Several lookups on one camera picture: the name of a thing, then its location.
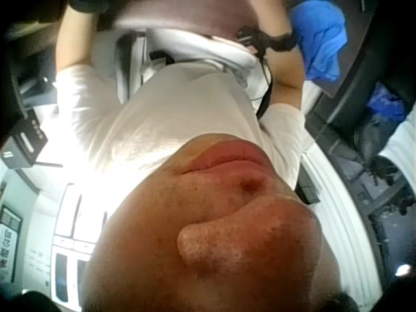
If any black wrist band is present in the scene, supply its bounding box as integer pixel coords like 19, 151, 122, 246
67, 0, 96, 14
236, 26, 298, 53

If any white cabinet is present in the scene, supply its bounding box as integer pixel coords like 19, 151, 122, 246
50, 181, 109, 308

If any blue cloth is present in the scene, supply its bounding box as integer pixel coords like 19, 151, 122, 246
290, 2, 349, 83

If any black table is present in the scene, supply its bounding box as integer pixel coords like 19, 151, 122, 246
313, 0, 416, 137

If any black chair base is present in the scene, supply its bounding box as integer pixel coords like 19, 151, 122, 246
352, 155, 416, 217

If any black box with buttons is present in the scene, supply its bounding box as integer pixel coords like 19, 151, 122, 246
5, 115, 63, 170

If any blue plastic bag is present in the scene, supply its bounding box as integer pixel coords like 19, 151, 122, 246
366, 81, 407, 123

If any black cable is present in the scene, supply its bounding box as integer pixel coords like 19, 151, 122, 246
255, 48, 274, 118

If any framed wall poster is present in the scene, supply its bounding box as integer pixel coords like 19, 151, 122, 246
0, 203, 24, 284

